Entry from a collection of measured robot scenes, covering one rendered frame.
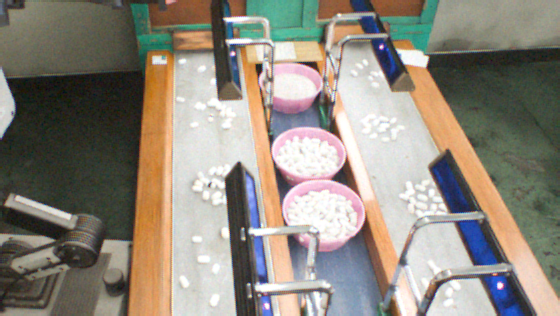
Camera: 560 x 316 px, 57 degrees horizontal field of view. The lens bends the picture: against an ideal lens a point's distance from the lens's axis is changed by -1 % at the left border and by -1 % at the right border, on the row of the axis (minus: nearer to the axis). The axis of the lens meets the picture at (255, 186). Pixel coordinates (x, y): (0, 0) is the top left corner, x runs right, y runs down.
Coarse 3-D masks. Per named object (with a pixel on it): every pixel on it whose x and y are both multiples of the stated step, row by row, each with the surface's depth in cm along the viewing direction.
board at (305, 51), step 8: (248, 48) 235; (296, 48) 236; (304, 48) 236; (312, 48) 236; (248, 56) 231; (256, 56) 231; (296, 56) 231; (304, 56) 231; (312, 56) 231; (320, 56) 231
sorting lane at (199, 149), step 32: (192, 64) 232; (192, 96) 216; (192, 160) 189; (224, 160) 190; (192, 192) 178; (224, 192) 179; (192, 224) 169; (224, 224) 169; (192, 256) 160; (224, 256) 160; (192, 288) 152; (224, 288) 152
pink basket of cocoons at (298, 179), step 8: (304, 128) 198; (312, 128) 198; (280, 136) 195; (288, 136) 198; (304, 136) 200; (320, 136) 199; (328, 136) 197; (280, 144) 196; (328, 144) 198; (336, 144) 195; (272, 152) 188; (344, 152) 189; (344, 160) 186; (280, 168) 186; (296, 176) 182; (304, 176) 180; (312, 176) 180; (320, 176) 180; (328, 176) 184; (296, 184) 188
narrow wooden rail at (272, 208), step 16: (240, 48) 237; (256, 80) 220; (256, 96) 212; (256, 112) 205; (256, 128) 198; (256, 144) 192; (256, 160) 190; (272, 176) 181; (272, 192) 176; (272, 208) 171; (272, 224) 166; (272, 240) 161; (272, 256) 157; (288, 256) 157; (288, 272) 153; (288, 304) 146
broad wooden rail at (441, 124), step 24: (408, 48) 239; (432, 96) 214; (432, 120) 203; (456, 144) 194; (480, 168) 185; (480, 192) 177; (504, 216) 169; (504, 240) 162; (528, 264) 156; (528, 288) 150; (552, 312) 145
